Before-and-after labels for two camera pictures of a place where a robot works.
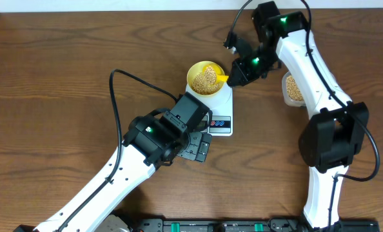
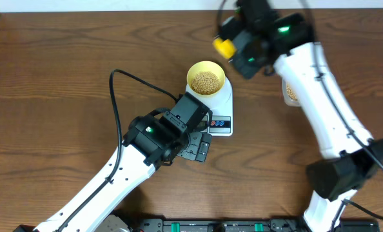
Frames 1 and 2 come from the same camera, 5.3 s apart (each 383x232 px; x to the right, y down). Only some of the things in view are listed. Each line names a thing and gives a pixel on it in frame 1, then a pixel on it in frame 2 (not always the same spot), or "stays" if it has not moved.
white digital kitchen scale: [218, 120] stays
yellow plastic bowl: [203, 78] stays
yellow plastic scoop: [213, 74] -> [225, 48]
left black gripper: [195, 150] stays
